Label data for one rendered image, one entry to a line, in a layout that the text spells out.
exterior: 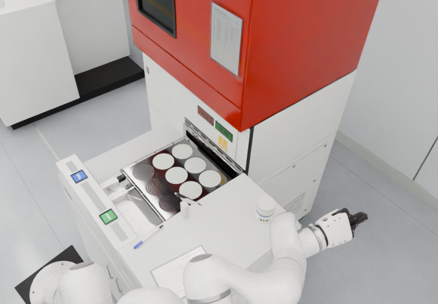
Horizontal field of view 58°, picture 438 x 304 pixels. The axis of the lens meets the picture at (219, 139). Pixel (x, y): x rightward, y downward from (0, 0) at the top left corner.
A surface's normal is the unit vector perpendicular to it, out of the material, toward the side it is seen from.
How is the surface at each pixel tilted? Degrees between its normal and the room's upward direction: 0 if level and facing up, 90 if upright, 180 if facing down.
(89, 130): 0
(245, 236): 0
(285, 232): 28
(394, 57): 90
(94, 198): 0
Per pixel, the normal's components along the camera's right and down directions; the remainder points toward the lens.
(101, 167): 0.04, -0.72
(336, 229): 0.29, 0.06
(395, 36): -0.77, 0.42
